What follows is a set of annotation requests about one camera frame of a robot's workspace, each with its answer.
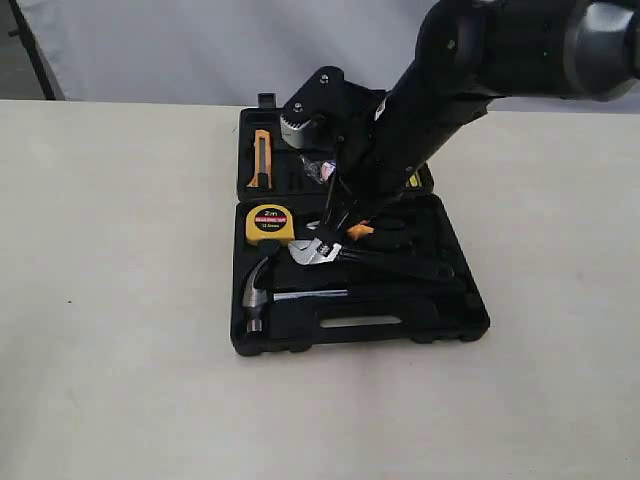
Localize orange utility knife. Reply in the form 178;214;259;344
247;129;272;190

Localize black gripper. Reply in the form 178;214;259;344
318;64;488;240

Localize black plastic tool case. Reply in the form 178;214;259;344
230;94;490;356

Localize orange handled pliers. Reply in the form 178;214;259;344
303;217;376;242

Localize claw hammer black handle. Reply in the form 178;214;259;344
241;257;455;334

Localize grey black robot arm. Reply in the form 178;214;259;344
317;1;639;242

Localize adjustable wrench black handle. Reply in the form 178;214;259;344
288;238;456;281

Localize yellow tape measure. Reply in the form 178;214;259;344
245;204;295;246

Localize black metal stand pole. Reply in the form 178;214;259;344
7;0;63;101

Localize black electrical tape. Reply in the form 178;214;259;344
300;155;336;184

